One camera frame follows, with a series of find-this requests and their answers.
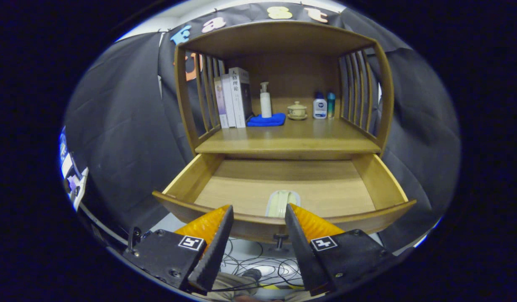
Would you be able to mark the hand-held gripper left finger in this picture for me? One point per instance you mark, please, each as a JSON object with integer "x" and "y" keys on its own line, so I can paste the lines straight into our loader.
{"x": 216, "y": 251}

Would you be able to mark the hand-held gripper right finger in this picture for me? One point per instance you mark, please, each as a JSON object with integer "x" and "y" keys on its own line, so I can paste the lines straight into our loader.
{"x": 300, "y": 251}

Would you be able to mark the wooden drawer with black knob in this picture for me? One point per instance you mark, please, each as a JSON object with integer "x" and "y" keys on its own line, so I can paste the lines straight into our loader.
{"x": 325, "y": 186}

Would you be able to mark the wooden countertop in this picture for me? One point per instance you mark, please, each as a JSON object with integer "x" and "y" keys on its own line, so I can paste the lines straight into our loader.
{"x": 292, "y": 136}

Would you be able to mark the wooden cabinet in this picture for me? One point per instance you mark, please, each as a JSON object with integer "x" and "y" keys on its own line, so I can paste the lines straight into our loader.
{"x": 283, "y": 40}

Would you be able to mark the person's beige trousers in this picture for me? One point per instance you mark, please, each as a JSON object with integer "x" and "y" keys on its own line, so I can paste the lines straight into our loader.
{"x": 231, "y": 289}

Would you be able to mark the person's black shoe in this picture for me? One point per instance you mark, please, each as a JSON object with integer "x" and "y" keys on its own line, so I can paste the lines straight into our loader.
{"x": 252, "y": 274}

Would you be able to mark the blue folded cloth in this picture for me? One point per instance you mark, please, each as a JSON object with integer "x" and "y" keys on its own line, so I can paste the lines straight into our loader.
{"x": 265, "y": 121}

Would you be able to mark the beige lidded teacup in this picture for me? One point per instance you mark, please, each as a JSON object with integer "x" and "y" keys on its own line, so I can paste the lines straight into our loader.
{"x": 297, "y": 111}

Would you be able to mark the white bottle with blue cap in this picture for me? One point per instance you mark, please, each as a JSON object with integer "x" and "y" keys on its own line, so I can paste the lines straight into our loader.
{"x": 319, "y": 108}

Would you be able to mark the thin lilac book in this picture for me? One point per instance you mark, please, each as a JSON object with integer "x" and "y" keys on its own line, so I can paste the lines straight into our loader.
{"x": 220, "y": 105}

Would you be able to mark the thin white book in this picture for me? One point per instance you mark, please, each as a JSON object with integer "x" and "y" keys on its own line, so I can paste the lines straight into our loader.
{"x": 228, "y": 102}

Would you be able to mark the teal slim bottle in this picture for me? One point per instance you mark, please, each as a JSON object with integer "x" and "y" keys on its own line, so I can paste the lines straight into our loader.
{"x": 331, "y": 105}

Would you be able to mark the white pump bottle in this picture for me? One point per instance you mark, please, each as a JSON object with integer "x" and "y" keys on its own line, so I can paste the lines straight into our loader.
{"x": 265, "y": 105}

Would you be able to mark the thick white book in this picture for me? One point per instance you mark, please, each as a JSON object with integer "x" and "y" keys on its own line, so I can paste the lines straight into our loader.
{"x": 238, "y": 98}

